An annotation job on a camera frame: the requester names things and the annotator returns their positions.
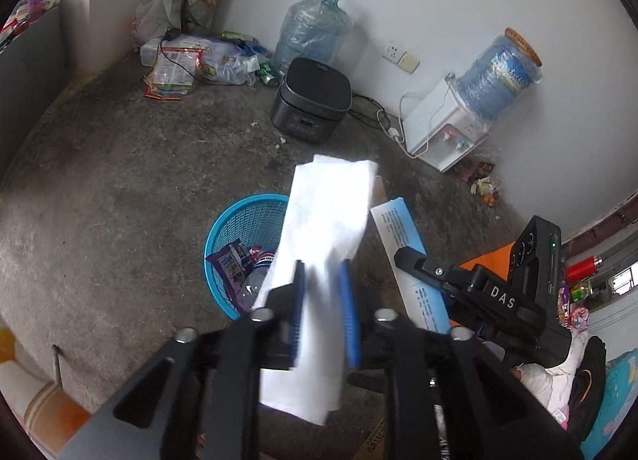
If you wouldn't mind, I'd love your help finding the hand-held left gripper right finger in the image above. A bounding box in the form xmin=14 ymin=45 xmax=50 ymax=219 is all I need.
xmin=338 ymin=261 xmax=584 ymax=460

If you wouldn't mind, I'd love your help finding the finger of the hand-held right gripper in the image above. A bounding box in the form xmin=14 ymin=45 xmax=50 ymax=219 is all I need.
xmin=393 ymin=246 xmax=480 ymax=300

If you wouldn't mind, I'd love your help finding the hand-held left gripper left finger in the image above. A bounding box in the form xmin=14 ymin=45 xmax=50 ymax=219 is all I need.
xmin=60 ymin=261 xmax=306 ymax=460

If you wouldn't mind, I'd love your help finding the white and blue box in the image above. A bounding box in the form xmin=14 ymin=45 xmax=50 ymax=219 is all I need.
xmin=370 ymin=197 xmax=452 ymax=336

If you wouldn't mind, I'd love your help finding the clear plastic bottle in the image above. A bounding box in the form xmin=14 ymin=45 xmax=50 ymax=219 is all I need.
xmin=233 ymin=250 xmax=276 ymax=316

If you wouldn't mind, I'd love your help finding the white tissue paper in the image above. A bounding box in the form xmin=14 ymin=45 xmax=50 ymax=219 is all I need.
xmin=256 ymin=155 xmax=378 ymax=426

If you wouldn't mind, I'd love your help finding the blue plastic basket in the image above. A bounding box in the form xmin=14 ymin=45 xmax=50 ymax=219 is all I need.
xmin=204 ymin=193 xmax=300 ymax=321

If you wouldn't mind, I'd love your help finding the purple snack packet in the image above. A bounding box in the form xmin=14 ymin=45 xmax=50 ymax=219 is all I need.
xmin=205 ymin=240 xmax=262 ymax=301

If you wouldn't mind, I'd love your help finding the pink patterned clothing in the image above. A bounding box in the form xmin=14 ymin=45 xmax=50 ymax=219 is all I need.
xmin=508 ymin=335 xmax=584 ymax=433

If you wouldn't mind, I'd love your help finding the red bottle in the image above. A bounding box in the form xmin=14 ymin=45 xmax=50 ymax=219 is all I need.
xmin=565 ymin=256 xmax=605 ymax=282

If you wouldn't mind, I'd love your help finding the pile of floor wrappers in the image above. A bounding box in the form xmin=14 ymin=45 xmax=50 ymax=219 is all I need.
xmin=456 ymin=158 xmax=500 ymax=206

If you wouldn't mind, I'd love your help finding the brown cardboard box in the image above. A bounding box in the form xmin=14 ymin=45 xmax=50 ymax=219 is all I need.
xmin=351 ymin=417 xmax=390 ymax=460

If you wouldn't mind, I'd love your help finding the black garment with gold logo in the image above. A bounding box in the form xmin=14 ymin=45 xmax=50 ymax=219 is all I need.
xmin=568 ymin=335 xmax=607 ymax=441

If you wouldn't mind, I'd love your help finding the white water dispenser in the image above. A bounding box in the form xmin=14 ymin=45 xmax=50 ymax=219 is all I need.
xmin=403 ymin=76 xmax=492 ymax=173

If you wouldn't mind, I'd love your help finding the blue printed blanket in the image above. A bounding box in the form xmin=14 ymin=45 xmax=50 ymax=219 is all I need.
xmin=581 ymin=350 xmax=638 ymax=460

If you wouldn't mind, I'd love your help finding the black rice cooker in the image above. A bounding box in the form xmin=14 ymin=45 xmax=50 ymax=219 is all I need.
xmin=270 ymin=57 xmax=354 ymax=146

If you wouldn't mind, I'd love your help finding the blue full water jug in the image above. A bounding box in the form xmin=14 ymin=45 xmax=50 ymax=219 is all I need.
xmin=457 ymin=28 xmax=543 ymax=121

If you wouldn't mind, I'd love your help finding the clear empty water jug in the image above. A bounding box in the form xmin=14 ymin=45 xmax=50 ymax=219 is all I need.
xmin=272 ymin=0 xmax=354 ymax=77

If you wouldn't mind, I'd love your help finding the pile of printed packets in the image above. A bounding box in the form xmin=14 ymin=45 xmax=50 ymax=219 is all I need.
xmin=142 ymin=29 xmax=280 ymax=102

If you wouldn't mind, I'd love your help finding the white plastic box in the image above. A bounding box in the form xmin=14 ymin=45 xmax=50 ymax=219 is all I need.
xmin=140 ymin=39 xmax=163 ymax=66

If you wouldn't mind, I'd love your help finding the white plastic bag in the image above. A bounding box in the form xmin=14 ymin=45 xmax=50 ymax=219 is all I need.
xmin=132 ymin=0 xmax=183 ymax=49

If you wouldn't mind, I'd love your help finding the grey cabinet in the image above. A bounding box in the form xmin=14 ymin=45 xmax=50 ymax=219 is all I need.
xmin=0 ymin=6 xmax=68 ymax=152

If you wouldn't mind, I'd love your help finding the pile of small containers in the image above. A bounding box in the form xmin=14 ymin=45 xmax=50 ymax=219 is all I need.
xmin=0 ymin=0 xmax=63 ymax=45

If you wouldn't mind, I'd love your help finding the dark red wooden frame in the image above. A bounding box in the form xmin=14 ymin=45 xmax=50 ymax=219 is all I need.
xmin=561 ymin=186 xmax=638 ymax=252

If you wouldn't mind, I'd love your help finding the black power cable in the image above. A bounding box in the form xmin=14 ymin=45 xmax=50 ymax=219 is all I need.
xmin=349 ymin=94 xmax=400 ymax=130

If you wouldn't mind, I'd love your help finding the white power cable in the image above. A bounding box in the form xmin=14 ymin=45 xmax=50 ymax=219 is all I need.
xmin=379 ymin=74 xmax=452 ymax=160

